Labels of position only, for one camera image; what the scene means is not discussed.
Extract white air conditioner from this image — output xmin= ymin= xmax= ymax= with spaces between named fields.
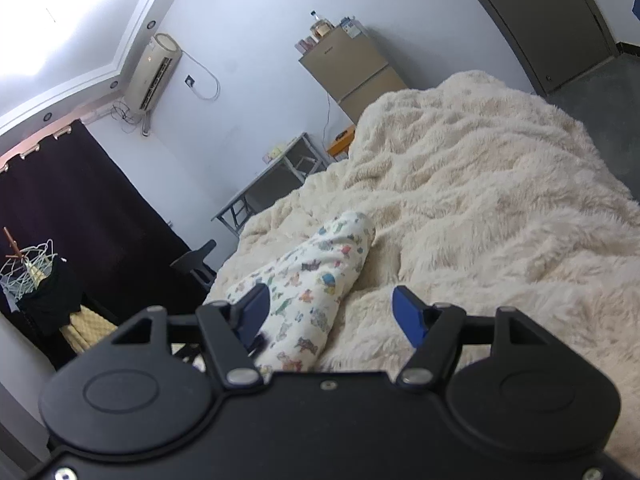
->
xmin=124 ymin=33 xmax=184 ymax=114

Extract wooden coat rack with hangers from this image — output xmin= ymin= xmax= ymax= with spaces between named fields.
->
xmin=0 ymin=226 xmax=67 ymax=312

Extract white looped wall cable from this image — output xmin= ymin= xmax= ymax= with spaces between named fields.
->
xmin=181 ymin=49 xmax=221 ymax=102

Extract black curtain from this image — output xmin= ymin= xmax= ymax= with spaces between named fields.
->
xmin=0 ymin=120 xmax=194 ymax=372

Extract black chair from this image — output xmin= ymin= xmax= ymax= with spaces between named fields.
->
xmin=170 ymin=239 xmax=219 ymax=292

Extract yellow quilted garment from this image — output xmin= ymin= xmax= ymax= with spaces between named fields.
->
xmin=59 ymin=305 xmax=119 ymax=357

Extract black hanging garment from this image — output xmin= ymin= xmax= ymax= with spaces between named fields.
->
xmin=20 ymin=259 xmax=87 ymax=337

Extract grey door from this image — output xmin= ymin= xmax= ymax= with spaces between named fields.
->
xmin=445 ymin=0 xmax=619 ymax=95

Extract orange box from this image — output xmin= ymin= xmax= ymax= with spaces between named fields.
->
xmin=326 ymin=125 xmax=357 ymax=161

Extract fridge power cable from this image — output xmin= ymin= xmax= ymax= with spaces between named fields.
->
xmin=320 ymin=92 xmax=334 ymax=152

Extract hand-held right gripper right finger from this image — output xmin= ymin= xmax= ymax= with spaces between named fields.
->
xmin=392 ymin=286 xmax=551 ymax=391

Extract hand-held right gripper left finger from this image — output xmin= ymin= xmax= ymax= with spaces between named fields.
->
xmin=110 ymin=282 xmax=271 ymax=391

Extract fluffy cream blanket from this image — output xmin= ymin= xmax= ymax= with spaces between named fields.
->
xmin=210 ymin=70 xmax=640 ymax=462

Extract cartoon print cream pants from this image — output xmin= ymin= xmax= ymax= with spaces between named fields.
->
xmin=225 ymin=211 xmax=377 ymax=374

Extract grey folding table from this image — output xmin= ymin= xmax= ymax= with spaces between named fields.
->
xmin=211 ymin=132 xmax=332 ymax=239

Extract beige two-door fridge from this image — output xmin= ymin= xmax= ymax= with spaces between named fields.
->
xmin=299 ymin=27 xmax=409 ymax=124

